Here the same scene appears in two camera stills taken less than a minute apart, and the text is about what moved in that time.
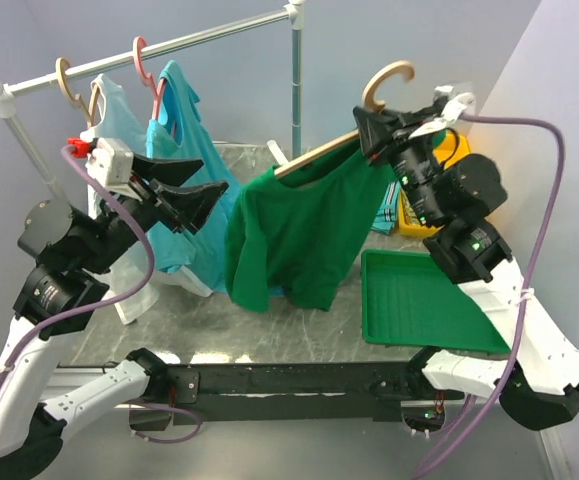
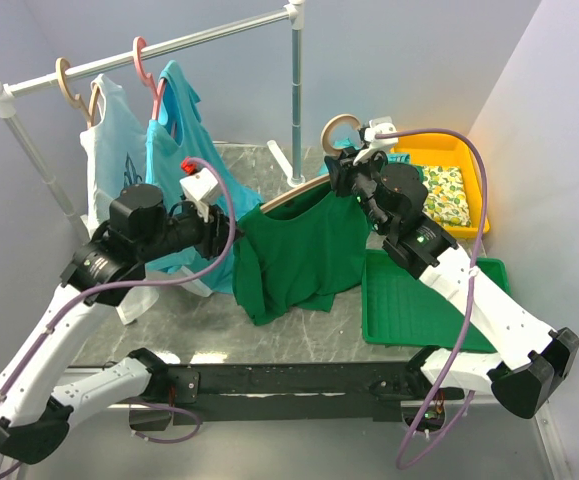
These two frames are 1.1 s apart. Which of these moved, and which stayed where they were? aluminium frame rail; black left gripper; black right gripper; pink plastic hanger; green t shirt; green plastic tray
Moved: black right gripper; black left gripper; green t shirt
Stayed: aluminium frame rail; green plastic tray; pink plastic hanger
